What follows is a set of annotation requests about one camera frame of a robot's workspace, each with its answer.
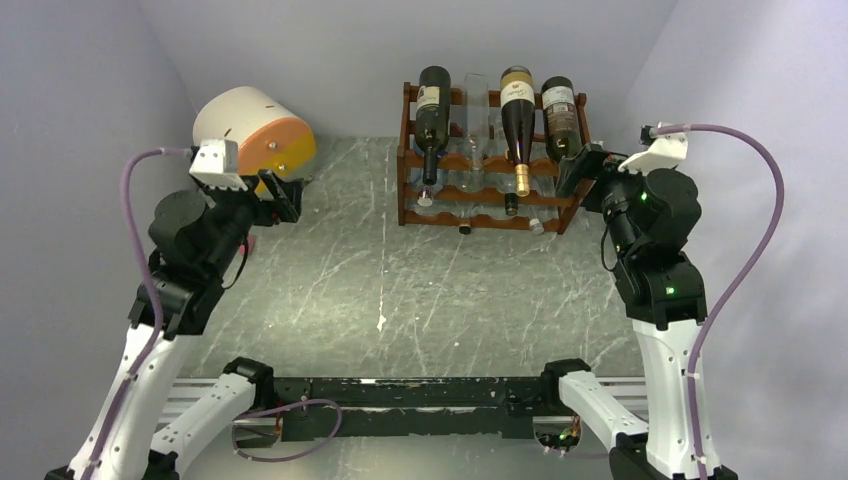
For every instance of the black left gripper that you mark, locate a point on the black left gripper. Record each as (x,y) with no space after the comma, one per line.
(286,203)

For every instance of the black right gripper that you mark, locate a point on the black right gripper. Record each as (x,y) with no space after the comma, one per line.
(591,156)

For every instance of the gold foil wine bottle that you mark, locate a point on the gold foil wine bottle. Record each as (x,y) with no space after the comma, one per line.
(517,102)

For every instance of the clear glass bottle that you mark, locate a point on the clear glass bottle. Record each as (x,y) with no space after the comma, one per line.
(476,132)

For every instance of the dark green wine bottle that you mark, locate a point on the dark green wine bottle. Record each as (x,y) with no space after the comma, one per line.
(432,118)

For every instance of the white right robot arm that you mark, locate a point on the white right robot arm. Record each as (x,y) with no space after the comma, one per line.
(648,217)

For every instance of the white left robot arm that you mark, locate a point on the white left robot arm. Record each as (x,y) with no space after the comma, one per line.
(197,234)

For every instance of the dark bottle brown label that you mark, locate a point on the dark bottle brown label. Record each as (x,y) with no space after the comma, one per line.
(561,122)

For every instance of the middle rack dark-cap bottle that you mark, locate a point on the middle rack dark-cap bottle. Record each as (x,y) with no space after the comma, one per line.
(511,204)

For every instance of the brown wooden wine rack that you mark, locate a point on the brown wooden wine rack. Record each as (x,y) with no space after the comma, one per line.
(461,195)

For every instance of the white orange yellow cylinder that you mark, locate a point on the white orange yellow cylinder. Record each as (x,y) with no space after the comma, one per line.
(269,136)

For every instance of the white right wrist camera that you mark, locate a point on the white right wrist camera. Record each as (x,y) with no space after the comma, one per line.
(666,148)

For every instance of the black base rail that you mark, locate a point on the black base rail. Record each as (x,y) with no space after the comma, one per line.
(434,406)

